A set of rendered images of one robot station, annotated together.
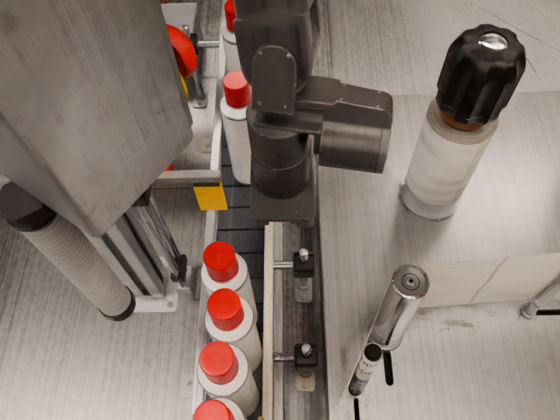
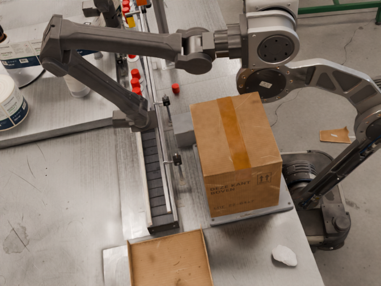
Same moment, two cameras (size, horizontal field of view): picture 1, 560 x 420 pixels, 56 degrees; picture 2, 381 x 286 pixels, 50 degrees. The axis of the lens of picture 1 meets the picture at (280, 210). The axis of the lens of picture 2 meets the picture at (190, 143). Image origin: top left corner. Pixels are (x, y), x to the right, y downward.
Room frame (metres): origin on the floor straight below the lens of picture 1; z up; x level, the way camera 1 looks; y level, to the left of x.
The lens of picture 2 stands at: (1.84, 0.11, 2.15)
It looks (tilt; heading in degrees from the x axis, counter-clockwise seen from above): 52 degrees down; 176
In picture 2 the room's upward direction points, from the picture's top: 11 degrees counter-clockwise
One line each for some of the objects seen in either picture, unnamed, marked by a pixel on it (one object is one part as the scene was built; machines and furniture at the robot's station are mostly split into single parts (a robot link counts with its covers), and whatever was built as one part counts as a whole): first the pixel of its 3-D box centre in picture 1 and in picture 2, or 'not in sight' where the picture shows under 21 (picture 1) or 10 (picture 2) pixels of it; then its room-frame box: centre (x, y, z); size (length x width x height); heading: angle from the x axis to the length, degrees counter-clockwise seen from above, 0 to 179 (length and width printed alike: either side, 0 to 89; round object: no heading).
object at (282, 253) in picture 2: not in sight; (284, 256); (1.37, 0.37, 0.85); 0.08 x 0.07 x 0.04; 13
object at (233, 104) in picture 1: (243, 131); (135, 67); (0.46, 0.04, 0.98); 0.05 x 0.05 x 0.20
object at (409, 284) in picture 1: (396, 311); (92, 41); (0.19, -0.13, 0.97); 0.05 x 0.05 x 0.19
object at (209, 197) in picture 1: (210, 195); (131, 21); (0.29, 0.07, 1.09); 0.03 x 0.01 x 0.06; 87
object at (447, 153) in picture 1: (455, 132); (68, 66); (0.40, -0.23, 1.03); 0.09 x 0.09 x 0.30
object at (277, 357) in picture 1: (292, 359); not in sight; (0.16, 0.00, 0.89); 0.06 x 0.03 x 0.12; 87
